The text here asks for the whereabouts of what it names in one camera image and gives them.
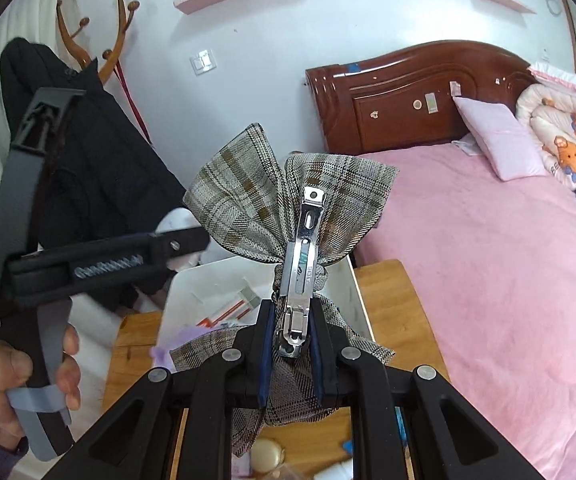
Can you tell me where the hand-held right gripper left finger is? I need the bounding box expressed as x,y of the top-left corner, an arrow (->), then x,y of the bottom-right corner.
70,300 -> 274,480

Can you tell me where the red strap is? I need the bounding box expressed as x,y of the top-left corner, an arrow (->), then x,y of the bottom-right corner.
115,65 -> 154,143

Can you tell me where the cartoon print quilt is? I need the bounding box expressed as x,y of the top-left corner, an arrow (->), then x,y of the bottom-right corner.
515,61 -> 576,191

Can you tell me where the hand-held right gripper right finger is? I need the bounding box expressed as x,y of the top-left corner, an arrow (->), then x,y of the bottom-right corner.
311,300 -> 544,480

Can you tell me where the wooden coat rack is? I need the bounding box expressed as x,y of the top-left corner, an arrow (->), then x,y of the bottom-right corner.
55,0 -> 141,86

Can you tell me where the brown wooden headboard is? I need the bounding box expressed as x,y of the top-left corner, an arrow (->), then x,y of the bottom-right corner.
304,40 -> 536,156

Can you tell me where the pink pillow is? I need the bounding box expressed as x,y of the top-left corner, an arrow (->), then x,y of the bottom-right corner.
452,96 -> 549,182

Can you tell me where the round beige compact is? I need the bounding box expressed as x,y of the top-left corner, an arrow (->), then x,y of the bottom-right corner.
250,437 -> 286,473

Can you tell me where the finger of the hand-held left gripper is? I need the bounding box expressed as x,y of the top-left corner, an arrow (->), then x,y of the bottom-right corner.
148,226 -> 213,274

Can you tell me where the pink bed sheet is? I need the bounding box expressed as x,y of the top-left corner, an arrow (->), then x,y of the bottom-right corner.
355,142 -> 576,480

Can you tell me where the white plastic storage bin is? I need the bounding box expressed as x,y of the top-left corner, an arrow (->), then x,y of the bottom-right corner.
160,252 -> 375,356

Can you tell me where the white wall switch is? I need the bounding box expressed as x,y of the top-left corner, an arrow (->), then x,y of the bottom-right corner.
189,48 -> 218,76

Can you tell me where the black coat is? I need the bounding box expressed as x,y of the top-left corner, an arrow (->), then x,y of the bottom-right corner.
0,37 -> 189,311

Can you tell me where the plaid bow hair clip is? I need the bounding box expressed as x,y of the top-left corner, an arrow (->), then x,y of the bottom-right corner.
170,122 -> 399,458

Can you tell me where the purple plush toy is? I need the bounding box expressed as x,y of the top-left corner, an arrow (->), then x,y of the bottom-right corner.
150,327 -> 204,371

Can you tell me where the red white carton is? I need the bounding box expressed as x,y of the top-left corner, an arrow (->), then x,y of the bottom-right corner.
198,300 -> 261,328

